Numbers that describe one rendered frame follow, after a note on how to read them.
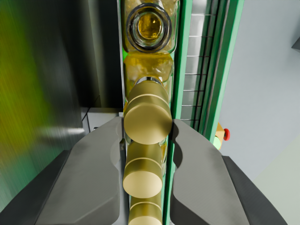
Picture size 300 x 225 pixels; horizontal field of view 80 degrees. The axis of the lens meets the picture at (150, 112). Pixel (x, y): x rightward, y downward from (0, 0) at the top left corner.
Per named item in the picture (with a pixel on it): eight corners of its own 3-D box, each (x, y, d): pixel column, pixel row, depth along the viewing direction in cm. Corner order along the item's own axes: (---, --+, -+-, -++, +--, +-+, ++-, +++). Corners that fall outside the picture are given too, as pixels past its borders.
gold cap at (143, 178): (126, 137, 18) (119, 169, 14) (161, 137, 18) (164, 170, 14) (128, 164, 20) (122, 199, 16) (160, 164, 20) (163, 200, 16)
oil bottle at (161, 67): (135, 39, 36) (118, 62, 17) (163, 39, 36) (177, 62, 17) (136, 67, 39) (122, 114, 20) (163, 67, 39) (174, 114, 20)
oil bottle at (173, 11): (135, 4, 33) (114, -14, 14) (165, 5, 33) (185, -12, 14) (135, 37, 36) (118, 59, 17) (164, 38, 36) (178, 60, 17)
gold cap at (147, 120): (128, 79, 15) (120, 100, 11) (170, 81, 15) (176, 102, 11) (128, 116, 17) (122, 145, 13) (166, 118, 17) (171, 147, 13)
